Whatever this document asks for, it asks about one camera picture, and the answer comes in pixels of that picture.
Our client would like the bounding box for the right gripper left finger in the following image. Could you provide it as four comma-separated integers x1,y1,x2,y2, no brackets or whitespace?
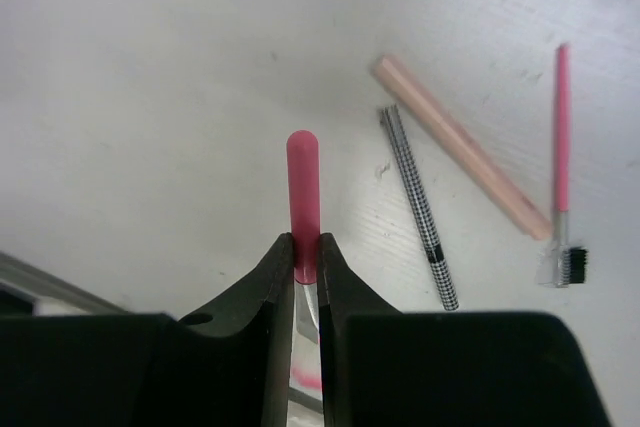
1,234,294,426

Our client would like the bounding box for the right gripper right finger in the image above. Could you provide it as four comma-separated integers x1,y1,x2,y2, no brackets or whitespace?
317,233,610,426

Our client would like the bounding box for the grey pink lip pencil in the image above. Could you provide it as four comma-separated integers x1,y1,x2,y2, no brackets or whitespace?
379,105,459,312

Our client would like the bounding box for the thin pink mascara brush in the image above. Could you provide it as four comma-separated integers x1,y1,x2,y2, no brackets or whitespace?
537,42,588,289

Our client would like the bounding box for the pink handled makeup brush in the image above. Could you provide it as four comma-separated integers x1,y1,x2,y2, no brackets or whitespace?
286,130,322,397

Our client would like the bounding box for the pink thick makeup stick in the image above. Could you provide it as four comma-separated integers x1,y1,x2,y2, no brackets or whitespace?
373,55,552,241

